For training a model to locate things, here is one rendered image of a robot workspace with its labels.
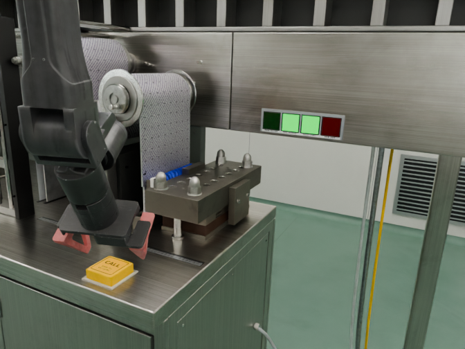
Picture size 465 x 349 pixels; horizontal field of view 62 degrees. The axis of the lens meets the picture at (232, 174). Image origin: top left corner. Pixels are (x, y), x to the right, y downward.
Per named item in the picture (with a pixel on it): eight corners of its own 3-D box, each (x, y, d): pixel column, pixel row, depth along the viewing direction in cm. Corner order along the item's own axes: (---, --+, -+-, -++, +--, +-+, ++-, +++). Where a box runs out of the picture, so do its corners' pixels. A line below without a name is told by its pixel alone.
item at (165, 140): (141, 186, 105) (139, 118, 100) (188, 167, 126) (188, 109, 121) (142, 187, 105) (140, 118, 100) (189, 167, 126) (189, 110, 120)
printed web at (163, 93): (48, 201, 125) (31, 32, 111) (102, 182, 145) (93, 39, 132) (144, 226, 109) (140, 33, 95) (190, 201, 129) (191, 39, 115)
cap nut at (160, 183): (151, 189, 100) (150, 172, 99) (159, 185, 104) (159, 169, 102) (162, 191, 99) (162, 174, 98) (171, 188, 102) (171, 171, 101)
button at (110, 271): (86, 278, 83) (85, 268, 82) (109, 264, 89) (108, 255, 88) (111, 287, 80) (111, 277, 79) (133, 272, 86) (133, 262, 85)
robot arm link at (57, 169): (42, 172, 48) (86, 176, 47) (67, 136, 53) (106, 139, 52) (62, 208, 53) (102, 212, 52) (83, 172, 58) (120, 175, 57)
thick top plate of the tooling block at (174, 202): (144, 211, 102) (144, 189, 100) (218, 175, 136) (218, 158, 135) (198, 224, 95) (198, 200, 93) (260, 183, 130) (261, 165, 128)
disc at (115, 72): (99, 124, 106) (96, 68, 102) (101, 124, 107) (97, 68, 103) (143, 129, 100) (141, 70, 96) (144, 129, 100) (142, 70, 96)
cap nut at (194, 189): (184, 194, 97) (184, 176, 96) (192, 190, 101) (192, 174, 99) (196, 197, 96) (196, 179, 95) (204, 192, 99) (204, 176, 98)
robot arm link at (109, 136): (12, 129, 45) (83, 133, 44) (58, 75, 53) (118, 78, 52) (51, 197, 53) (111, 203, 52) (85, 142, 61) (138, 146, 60)
